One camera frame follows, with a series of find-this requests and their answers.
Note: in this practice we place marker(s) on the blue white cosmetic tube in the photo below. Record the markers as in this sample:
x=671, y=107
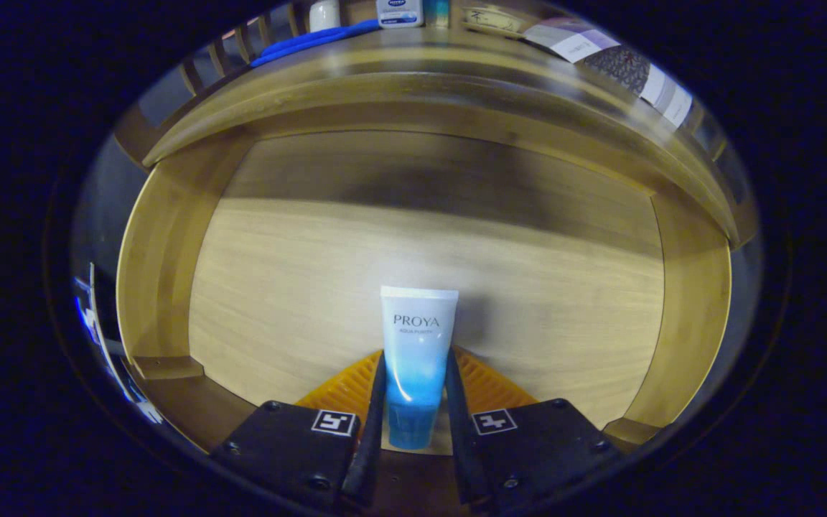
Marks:
x=417, y=345

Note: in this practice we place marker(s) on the white spray bottle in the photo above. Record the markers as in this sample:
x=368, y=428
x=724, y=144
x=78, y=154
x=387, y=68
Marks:
x=324, y=14

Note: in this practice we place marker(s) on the purple white book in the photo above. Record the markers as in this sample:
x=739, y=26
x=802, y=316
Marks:
x=571, y=39

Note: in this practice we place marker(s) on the blue cloth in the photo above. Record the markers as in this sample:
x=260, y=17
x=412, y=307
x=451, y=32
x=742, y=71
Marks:
x=313, y=42

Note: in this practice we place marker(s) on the wooden cabinet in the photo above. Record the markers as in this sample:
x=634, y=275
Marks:
x=456, y=108

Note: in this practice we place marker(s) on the white blue-capped lotion bottle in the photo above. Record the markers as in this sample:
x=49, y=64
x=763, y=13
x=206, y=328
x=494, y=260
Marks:
x=399, y=13

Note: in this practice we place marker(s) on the wooden countertop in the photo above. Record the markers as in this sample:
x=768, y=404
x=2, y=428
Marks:
x=413, y=47

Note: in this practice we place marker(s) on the dark patterned book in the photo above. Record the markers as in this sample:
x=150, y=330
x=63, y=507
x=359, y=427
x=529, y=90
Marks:
x=618, y=64

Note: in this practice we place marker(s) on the lidded ceramic tea cup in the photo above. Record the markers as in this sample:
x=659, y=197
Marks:
x=489, y=20

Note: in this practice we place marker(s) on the teal bottle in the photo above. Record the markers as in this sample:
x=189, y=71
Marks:
x=436, y=11

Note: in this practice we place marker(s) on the wooden drawer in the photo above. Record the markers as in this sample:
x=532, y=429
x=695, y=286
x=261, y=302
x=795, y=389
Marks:
x=313, y=273

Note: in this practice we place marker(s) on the plain white book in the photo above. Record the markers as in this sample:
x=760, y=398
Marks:
x=654, y=82

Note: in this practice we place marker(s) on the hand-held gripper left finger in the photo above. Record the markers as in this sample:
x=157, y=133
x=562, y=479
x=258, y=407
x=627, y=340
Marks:
x=291, y=445

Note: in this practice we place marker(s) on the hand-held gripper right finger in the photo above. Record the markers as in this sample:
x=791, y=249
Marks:
x=543, y=445

